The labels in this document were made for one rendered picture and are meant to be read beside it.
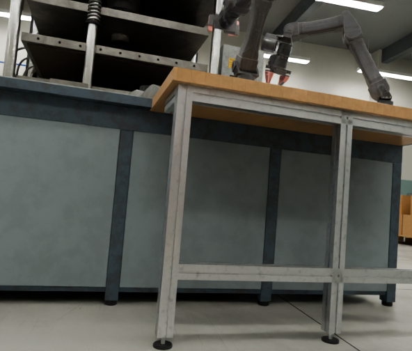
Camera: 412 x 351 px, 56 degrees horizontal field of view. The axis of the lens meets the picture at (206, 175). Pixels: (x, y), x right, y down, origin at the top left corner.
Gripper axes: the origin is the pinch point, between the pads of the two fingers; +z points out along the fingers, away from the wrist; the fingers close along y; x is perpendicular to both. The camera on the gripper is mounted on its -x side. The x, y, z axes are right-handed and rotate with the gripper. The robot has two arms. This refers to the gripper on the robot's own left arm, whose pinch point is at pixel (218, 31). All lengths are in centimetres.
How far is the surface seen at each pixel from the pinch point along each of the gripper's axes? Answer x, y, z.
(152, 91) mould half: 33.3, 28.4, -2.6
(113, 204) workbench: 82, 41, -12
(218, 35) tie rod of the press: -27, -18, 61
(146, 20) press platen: -33, 26, 72
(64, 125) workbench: 54, 61, -12
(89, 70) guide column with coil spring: 7, 57, 65
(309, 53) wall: -297, -410, 622
